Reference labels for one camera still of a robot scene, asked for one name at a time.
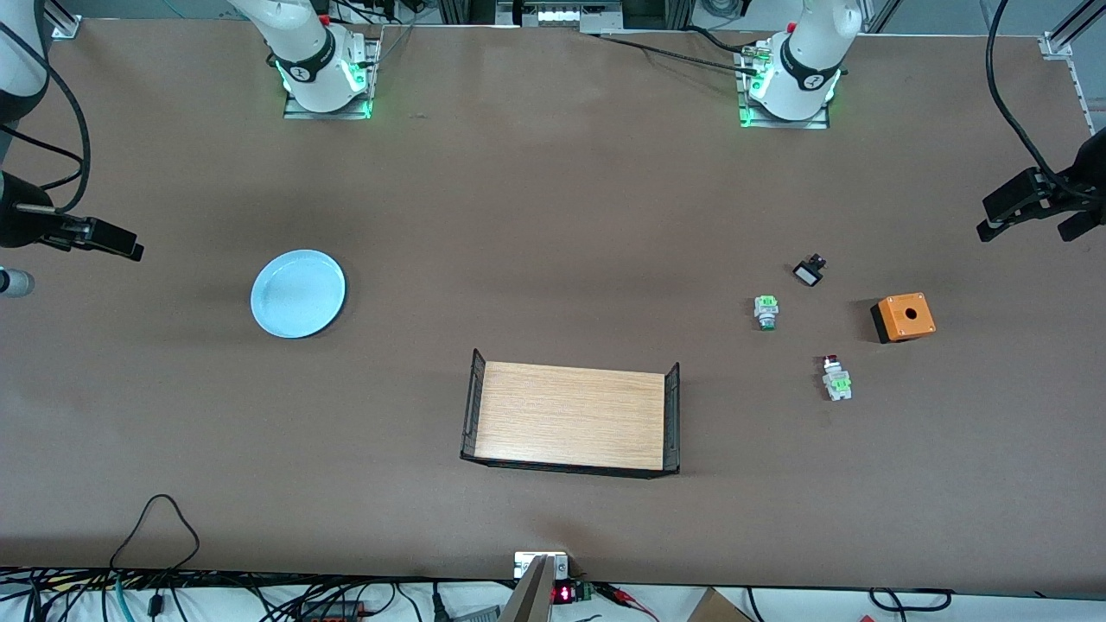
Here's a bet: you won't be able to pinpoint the light blue plate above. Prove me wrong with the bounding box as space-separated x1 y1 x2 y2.
251 250 347 340

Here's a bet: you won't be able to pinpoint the red push button switch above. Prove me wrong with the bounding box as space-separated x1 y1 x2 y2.
821 354 854 403

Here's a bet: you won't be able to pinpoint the black orange power strip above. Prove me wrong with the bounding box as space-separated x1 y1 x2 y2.
298 599 368 622

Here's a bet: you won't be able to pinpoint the wooden tray black mesh sides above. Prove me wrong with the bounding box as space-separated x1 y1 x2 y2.
460 348 682 479

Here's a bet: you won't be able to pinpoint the grey control box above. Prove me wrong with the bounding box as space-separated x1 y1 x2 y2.
497 0 623 29

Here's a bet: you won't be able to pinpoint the brown cardboard piece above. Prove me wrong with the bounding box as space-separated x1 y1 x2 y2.
687 587 753 622

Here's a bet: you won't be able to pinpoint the red probe leads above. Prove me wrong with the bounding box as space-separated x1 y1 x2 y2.
596 581 662 622

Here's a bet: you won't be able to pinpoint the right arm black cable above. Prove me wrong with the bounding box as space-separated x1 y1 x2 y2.
0 22 92 217

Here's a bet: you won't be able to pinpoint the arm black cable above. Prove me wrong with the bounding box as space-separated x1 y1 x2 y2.
986 0 1081 187
0 22 92 217

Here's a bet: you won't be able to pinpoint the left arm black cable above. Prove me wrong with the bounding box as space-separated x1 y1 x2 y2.
986 0 1081 187

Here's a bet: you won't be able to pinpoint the aluminium frame profile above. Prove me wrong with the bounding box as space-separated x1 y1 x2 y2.
39 0 81 41
1041 0 1106 60

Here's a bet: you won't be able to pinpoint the orange button enclosure box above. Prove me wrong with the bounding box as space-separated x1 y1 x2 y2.
870 292 937 345

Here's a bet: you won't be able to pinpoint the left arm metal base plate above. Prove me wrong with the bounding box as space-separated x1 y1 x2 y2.
736 43 832 130

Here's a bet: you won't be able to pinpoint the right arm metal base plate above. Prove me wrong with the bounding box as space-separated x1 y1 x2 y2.
283 39 381 120

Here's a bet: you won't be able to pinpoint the looped thin black cable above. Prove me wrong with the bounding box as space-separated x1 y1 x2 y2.
108 494 201 575

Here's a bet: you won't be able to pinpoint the black cable on table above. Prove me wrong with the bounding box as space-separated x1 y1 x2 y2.
596 33 761 75

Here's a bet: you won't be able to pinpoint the black floor cable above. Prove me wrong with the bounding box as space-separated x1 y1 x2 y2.
868 587 953 612

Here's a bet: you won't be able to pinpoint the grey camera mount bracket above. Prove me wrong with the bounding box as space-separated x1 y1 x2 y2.
499 551 571 622

